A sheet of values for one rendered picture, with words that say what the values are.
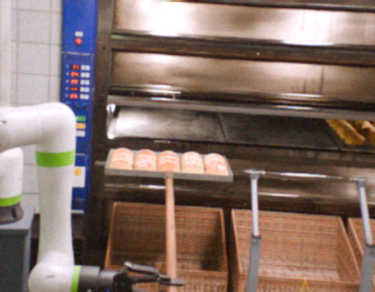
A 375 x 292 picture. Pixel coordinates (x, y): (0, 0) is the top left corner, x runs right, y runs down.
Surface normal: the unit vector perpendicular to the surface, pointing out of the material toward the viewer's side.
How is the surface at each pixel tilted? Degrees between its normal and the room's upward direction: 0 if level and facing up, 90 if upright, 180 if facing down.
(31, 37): 90
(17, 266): 90
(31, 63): 90
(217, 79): 70
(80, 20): 90
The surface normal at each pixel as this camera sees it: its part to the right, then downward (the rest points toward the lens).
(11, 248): 0.09, 0.24
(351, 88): 0.04, -0.11
